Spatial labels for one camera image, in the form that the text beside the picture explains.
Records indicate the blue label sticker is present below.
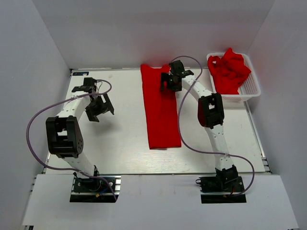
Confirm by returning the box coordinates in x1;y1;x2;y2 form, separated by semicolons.
72;71;89;76

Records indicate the red t shirt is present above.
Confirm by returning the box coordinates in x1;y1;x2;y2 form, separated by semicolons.
141;64;181;150

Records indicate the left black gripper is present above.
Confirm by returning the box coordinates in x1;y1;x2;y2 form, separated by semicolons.
85;93;114;122

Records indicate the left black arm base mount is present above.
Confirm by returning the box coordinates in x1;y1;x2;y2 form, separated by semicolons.
70;175;121;203

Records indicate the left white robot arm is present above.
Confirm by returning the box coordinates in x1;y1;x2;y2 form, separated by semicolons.
46;77;114;191

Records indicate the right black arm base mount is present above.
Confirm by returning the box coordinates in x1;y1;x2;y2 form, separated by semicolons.
195;176;247;204

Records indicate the white plastic basket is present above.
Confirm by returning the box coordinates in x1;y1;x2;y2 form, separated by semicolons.
222;53;261;102

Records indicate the red shirts pile in basket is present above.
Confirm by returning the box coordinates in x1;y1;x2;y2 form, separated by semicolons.
207;48;251;95

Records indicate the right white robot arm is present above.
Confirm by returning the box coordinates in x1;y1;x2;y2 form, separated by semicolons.
160;60;238;191

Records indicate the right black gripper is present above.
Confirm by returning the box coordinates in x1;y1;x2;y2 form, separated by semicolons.
159;73;182;92

